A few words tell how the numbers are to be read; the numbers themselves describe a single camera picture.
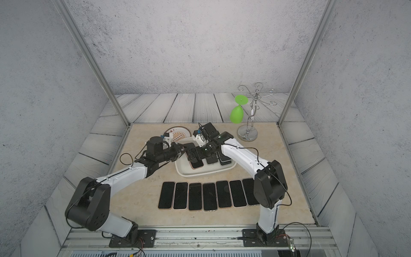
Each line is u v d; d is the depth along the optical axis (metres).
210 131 0.68
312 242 0.71
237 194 0.87
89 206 0.44
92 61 0.87
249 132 1.13
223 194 0.87
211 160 0.99
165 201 0.85
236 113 0.94
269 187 0.47
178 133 1.15
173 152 0.76
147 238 0.73
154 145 0.66
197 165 0.80
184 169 0.94
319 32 0.78
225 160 0.97
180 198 0.85
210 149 0.64
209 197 0.84
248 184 0.91
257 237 0.66
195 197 0.84
